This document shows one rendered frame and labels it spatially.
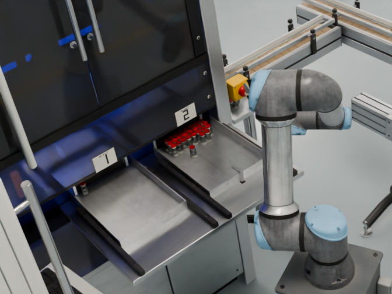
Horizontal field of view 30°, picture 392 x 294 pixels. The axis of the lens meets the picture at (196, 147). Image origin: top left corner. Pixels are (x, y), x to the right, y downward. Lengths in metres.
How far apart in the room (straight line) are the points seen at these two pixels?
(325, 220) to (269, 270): 1.28
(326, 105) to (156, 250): 0.70
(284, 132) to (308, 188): 1.71
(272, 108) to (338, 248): 0.45
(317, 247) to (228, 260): 1.05
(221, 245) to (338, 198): 0.84
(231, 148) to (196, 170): 0.16
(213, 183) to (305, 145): 1.58
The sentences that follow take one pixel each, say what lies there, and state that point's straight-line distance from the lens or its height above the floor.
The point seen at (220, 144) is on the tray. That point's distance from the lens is 2.65.
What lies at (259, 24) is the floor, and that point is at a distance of 5.17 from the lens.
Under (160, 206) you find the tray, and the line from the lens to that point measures 2.44.
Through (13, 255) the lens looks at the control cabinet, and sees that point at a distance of 1.76.
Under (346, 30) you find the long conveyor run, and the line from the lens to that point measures 3.17.
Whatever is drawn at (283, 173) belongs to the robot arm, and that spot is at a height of 1.15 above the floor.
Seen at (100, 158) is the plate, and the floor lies 1.04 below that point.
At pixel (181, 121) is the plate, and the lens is 2.58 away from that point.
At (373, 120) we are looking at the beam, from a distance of 3.34.
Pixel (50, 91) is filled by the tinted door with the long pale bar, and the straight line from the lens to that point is 2.27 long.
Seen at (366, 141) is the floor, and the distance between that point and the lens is 4.02.
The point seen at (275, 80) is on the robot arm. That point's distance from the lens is 2.00.
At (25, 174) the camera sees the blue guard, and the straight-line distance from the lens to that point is 2.34.
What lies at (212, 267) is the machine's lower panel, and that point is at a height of 0.24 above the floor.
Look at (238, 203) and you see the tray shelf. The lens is 2.40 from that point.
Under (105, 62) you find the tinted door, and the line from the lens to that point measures 2.32.
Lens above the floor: 2.50
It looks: 38 degrees down
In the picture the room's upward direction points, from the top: 11 degrees counter-clockwise
